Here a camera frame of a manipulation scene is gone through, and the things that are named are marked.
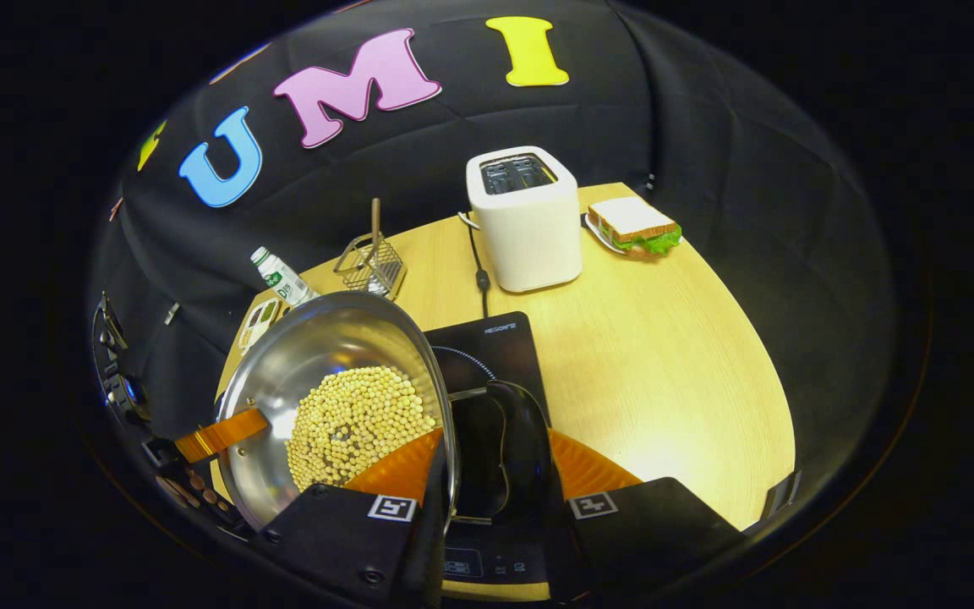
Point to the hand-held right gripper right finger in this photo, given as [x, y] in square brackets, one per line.
[567, 558]

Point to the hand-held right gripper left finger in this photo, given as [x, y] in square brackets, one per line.
[429, 558]

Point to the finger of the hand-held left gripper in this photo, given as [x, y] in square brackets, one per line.
[221, 436]

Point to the stainless steel pot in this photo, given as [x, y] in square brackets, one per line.
[326, 347]

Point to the black induction cooktop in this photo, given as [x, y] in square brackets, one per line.
[495, 347]

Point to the white backdrop clip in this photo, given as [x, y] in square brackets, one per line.
[172, 314]

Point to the white divided bean dish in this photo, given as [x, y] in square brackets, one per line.
[257, 326]

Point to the pile of soybeans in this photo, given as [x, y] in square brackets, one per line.
[360, 423]

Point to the white drink bottle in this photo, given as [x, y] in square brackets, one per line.
[284, 277]

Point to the wooden backdrop clip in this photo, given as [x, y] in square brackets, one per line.
[115, 209]

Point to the black table edge clamp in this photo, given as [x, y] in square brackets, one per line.
[781, 495]

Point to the wooden stick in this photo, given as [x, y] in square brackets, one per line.
[375, 224]

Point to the small white plate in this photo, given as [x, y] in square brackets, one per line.
[601, 237]

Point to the white toaster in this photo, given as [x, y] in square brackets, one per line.
[529, 237]

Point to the sandwich with lettuce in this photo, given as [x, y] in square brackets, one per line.
[635, 224]

